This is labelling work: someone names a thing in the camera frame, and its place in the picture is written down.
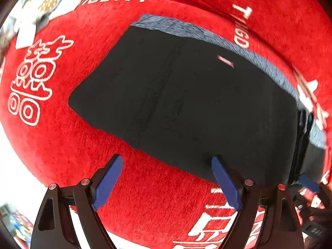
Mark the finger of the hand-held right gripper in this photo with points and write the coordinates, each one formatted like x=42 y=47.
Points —
x=300 y=205
x=308 y=184

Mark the colourful printed box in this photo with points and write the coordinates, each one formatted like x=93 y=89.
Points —
x=16 y=225

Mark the light patterned cloth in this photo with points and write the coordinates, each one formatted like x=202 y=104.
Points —
x=44 y=2

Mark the black shorts with grey waistband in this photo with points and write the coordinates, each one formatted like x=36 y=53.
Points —
x=181 y=101

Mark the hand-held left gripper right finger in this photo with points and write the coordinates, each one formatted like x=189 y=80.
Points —
x=225 y=184

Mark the red printed blanket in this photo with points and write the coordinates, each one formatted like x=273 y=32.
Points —
x=77 y=145

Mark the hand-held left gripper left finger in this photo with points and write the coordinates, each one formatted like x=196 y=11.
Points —
x=107 y=184

